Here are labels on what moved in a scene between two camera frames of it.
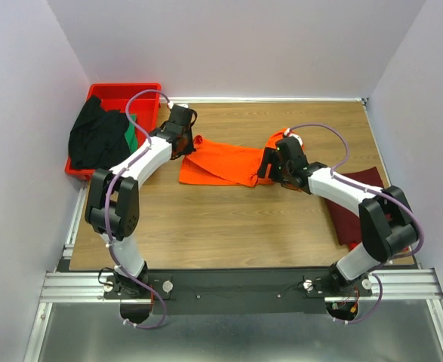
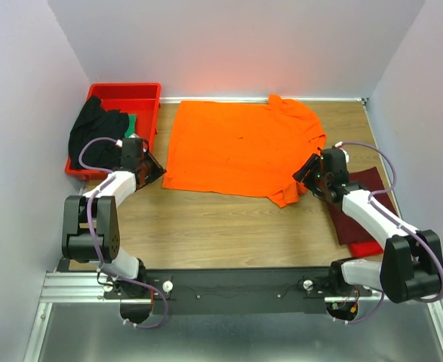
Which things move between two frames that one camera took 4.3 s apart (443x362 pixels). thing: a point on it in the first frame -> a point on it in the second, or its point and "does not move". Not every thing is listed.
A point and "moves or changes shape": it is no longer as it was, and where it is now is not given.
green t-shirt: (130, 135) does not move
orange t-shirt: (213, 163) moves or changes shape
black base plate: (235, 292) does not move
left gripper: (186, 142) -> (150, 170)
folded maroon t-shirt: (346, 222) does not move
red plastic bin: (145, 106) does not move
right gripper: (266, 166) -> (308, 173)
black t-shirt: (97, 139) does not move
